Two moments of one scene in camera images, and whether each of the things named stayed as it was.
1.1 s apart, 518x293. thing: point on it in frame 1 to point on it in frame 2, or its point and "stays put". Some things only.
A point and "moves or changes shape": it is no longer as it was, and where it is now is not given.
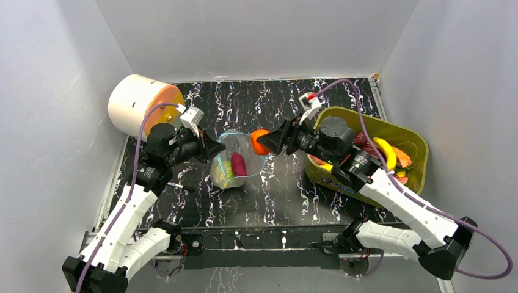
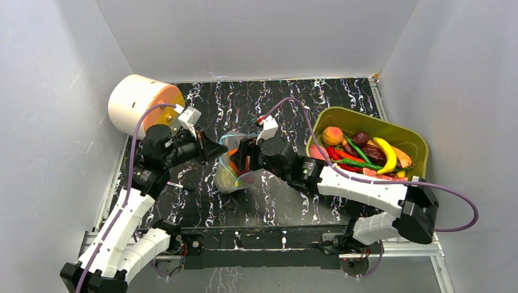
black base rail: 265,248 stays put
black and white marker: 180,185 stays put
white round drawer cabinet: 130,97 stays put
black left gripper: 207,147 stays put
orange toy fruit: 259,149 moves or changes shape
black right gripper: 291,137 to 249,152
